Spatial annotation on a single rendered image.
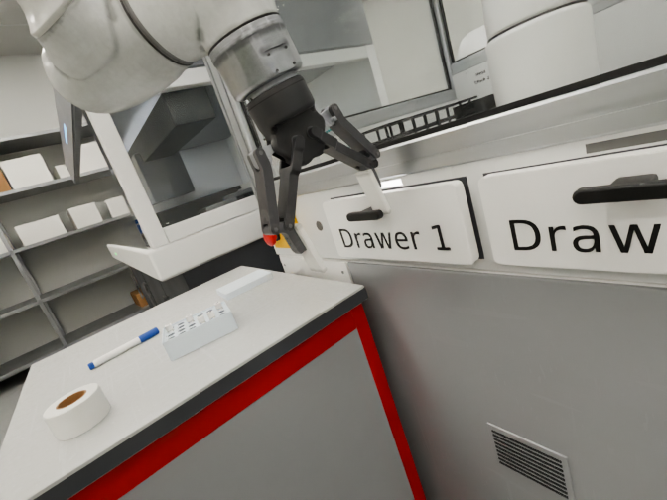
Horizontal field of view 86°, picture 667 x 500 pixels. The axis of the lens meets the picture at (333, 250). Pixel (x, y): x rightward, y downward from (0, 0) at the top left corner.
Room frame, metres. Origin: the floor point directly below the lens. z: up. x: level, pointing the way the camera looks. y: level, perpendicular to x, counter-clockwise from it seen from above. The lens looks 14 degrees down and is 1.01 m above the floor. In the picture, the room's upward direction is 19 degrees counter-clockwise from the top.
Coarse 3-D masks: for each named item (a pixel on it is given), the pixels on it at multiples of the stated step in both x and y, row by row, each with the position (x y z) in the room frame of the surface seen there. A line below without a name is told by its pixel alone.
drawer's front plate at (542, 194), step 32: (576, 160) 0.33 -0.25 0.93; (608, 160) 0.30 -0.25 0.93; (640, 160) 0.28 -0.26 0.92; (480, 192) 0.40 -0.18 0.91; (512, 192) 0.37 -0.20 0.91; (544, 192) 0.35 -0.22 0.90; (544, 224) 0.35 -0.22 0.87; (576, 224) 0.33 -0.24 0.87; (608, 224) 0.30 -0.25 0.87; (640, 224) 0.29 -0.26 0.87; (512, 256) 0.39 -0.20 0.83; (544, 256) 0.36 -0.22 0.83; (576, 256) 0.33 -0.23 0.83; (608, 256) 0.31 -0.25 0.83; (640, 256) 0.29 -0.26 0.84
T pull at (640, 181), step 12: (624, 180) 0.28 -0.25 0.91; (636, 180) 0.27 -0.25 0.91; (648, 180) 0.26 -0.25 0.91; (660, 180) 0.25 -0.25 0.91; (576, 192) 0.29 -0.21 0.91; (588, 192) 0.29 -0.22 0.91; (600, 192) 0.28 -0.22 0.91; (612, 192) 0.27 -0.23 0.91; (624, 192) 0.26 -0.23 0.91; (636, 192) 0.26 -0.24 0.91; (648, 192) 0.25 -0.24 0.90; (660, 192) 0.25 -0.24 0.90
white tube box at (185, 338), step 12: (204, 312) 0.67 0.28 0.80; (216, 312) 0.65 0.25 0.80; (228, 312) 0.62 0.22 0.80; (180, 324) 0.66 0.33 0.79; (192, 324) 0.63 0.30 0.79; (204, 324) 0.60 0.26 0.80; (216, 324) 0.61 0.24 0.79; (228, 324) 0.62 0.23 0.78; (168, 336) 0.61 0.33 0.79; (180, 336) 0.59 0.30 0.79; (192, 336) 0.59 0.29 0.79; (204, 336) 0.60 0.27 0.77; (216, 336) 0.61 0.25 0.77; (168, 348) 0.58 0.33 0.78; (180, 348) 0.58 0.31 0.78; (192, 348) 0.59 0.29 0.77
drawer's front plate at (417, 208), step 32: (384, 192) 0.53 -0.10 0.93; (416, 192) 0.48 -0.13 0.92; (448, 192) 0.43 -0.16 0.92; (352, 224) 0.61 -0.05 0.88; (384, 224) 0.54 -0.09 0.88; (416, 224) 0.49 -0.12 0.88; (448, 224) 0.44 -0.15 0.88; (352, 256) 0.63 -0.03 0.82; (384, 256) 0.56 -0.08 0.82; (416, 256) 0.50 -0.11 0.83; (448, 256) 0.45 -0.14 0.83
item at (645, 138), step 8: (632, 136) 0.30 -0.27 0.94; (640, 136) 0.29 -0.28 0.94; (648, 136) 0.29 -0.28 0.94; (656, 136) 0.29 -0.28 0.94; (664, 136) 0.28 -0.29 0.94; (592, 144) 0.32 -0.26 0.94; (600, 144) 0.32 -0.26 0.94; (608, 144) 0.31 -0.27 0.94; (616, 144) 0.31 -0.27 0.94; (624, 144) 0.30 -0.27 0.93; (632, 144) 0.30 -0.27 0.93; (640, 144) 0.29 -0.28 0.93; (592, 152) 0.32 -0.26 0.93
